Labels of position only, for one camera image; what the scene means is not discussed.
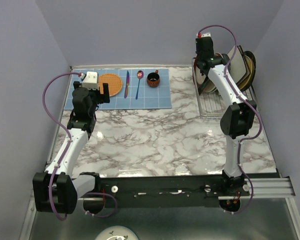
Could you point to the wire dish rack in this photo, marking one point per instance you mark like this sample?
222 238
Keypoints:
210 105

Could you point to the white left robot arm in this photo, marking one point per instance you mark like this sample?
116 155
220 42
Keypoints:
54 189

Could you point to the cream square dark-rimmed plate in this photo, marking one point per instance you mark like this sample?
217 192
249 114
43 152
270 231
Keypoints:
242 66

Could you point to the iridescent knife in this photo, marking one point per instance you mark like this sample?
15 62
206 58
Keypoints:
127 83

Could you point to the black teal square plate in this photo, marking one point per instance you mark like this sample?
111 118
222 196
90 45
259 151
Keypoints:
202 80

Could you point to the beige floral round plate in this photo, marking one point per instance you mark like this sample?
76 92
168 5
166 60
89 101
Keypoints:
210 87

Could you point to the woven wicker round trivet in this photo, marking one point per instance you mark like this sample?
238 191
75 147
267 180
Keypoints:
114 82

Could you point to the dark olive round plate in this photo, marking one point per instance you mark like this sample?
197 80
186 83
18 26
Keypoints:
252 57

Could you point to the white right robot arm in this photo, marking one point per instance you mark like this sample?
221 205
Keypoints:
239 115

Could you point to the iridescent spoon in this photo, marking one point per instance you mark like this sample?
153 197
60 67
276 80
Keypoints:
140 75

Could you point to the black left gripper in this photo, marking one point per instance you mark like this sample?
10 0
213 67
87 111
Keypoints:
102 98

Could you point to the blue grid placemat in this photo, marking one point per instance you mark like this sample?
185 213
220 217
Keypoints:
148 97

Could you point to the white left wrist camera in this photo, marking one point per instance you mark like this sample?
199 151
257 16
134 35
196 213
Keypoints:
91 81

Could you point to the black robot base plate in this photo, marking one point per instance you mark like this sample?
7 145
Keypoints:
167 191

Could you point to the red rimmed round plate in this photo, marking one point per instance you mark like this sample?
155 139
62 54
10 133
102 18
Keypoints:
194 67

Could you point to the yellow round plate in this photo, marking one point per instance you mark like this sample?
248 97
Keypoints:
244 83

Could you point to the orange black mug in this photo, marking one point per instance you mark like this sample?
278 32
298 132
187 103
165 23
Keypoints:
153 79

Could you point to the white floral plate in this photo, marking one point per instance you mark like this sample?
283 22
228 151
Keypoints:
117 233

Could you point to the aluminium frame rail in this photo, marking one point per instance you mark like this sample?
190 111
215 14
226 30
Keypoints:
267 186

